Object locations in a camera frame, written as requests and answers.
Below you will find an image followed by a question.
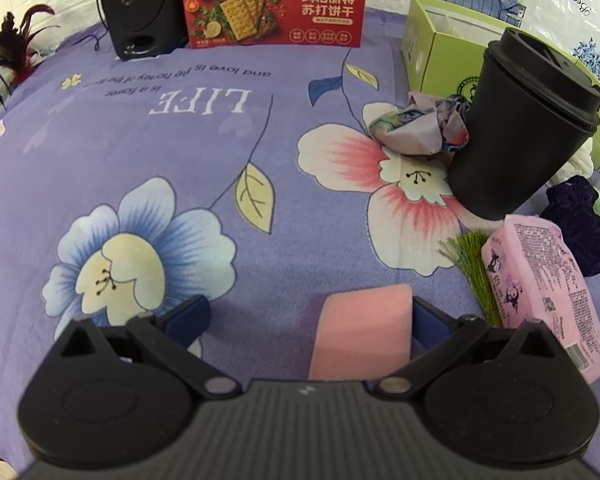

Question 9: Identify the pink sponge block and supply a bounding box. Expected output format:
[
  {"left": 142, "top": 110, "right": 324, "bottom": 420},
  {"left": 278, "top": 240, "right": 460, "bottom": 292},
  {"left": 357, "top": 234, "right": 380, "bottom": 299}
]
[{"left": 309, "top": 284, "right": 413, "bottom": 382}]

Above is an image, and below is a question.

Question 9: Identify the pink tissue pack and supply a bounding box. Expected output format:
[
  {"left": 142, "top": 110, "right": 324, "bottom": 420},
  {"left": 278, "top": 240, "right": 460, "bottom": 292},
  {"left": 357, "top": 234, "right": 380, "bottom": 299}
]
[{"left": 481, "top": 214, "right": 600, "bottom": 384}]

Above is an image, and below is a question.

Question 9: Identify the dark purple velvet scrunchie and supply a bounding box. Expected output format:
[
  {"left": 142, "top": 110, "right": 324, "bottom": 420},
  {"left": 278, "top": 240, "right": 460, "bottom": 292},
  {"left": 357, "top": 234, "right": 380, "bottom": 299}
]
[{"left": 541, "top": 176, "right": 600, "bottom": 278}]

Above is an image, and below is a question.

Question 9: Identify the floral patterned scrunchie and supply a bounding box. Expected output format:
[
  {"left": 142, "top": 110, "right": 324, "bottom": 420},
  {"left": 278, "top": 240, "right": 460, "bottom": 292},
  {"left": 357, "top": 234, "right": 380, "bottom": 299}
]
[{"left": 368, "top": 92, "right": 470, "bottom": 156}]

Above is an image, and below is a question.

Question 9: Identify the white scrunchie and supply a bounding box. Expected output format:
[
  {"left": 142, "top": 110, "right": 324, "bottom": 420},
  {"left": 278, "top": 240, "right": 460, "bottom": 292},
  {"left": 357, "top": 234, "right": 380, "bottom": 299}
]
[{"left": 547, "top": 138, "right": 594, "bottom": 185}]

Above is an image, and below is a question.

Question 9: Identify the purple floral tablecloth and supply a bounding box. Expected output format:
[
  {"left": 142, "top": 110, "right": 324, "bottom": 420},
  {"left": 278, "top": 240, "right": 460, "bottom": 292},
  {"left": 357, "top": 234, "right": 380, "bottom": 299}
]
[{"left": 0, "top": 12, "right": 600, "bottom": 479}]

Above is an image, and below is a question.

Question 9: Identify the black lidded coffee cup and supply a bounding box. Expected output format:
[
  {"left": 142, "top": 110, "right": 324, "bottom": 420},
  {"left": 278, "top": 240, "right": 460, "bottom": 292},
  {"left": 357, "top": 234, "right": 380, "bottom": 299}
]
[{"left": 448, "top": 27, "right": 600, "bottom": 220}]

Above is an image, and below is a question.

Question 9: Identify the green cardboard box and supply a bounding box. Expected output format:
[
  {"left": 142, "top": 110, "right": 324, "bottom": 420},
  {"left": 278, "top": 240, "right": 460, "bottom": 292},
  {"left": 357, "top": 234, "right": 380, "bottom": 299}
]
[{"left": 398, "top": 0, "right": 600, "bottom": 172}]

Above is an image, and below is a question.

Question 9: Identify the dark red feather decoration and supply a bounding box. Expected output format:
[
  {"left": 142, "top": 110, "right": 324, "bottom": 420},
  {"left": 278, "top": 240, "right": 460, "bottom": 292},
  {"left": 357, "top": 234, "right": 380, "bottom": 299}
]
[{"left": 0, "top": 3, "right": 55, "bottom": 106}]

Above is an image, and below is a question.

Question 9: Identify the black portable speaker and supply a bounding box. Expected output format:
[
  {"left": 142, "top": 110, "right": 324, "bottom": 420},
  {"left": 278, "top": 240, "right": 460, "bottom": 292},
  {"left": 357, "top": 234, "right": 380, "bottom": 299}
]
[{"left": 100, "top": 0, "right": 188, "bottom": 60}]

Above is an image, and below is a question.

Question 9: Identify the red cracker box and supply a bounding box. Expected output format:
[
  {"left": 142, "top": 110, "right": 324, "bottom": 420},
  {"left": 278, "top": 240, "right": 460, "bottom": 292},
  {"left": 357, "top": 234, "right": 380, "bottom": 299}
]
[{"left": 183, "top": 0, "right": 365, "bottom": 49}]

